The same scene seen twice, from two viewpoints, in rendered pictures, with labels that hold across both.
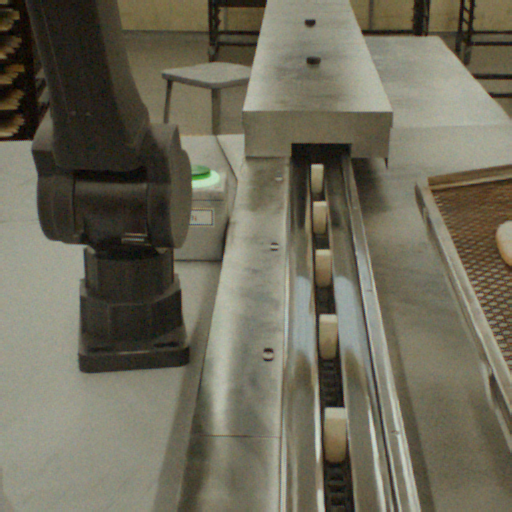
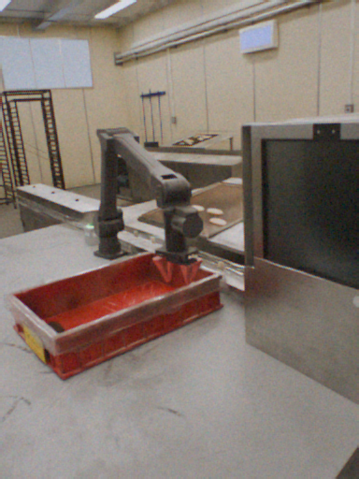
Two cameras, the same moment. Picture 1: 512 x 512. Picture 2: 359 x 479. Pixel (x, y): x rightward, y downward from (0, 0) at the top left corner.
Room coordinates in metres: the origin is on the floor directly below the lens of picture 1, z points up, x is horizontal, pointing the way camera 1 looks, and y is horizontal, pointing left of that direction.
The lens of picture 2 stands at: (-0.69, 0.81, 1.33)
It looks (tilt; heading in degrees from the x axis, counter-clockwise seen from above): 16 degrees down; 324
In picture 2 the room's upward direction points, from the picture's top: 4 degrees counter-clockwise
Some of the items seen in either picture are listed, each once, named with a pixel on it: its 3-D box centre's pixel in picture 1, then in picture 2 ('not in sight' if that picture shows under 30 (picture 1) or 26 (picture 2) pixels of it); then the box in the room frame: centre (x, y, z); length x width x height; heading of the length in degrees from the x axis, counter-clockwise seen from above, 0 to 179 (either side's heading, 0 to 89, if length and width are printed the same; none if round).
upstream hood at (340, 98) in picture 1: (310, 50); (58, 199); (1.78, -0.12, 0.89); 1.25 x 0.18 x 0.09; 177
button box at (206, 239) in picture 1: (195, 230); (95, 238); (0.96, 0.05, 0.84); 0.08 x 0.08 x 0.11; 87
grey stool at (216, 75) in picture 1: (217, 127); not in sight; (3.93, 0.12, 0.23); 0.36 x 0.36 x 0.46; 44
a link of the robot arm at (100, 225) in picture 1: (125, 211); (109, 226); (0.73, 0.09, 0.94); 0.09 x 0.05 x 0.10; 170
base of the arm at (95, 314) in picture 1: (130, 292); (109, 245); (0.75, 0.09, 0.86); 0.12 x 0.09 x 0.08; 8
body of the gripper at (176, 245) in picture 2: not in sight; (176, 241); (0.16, 0.20, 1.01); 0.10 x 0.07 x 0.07; 12
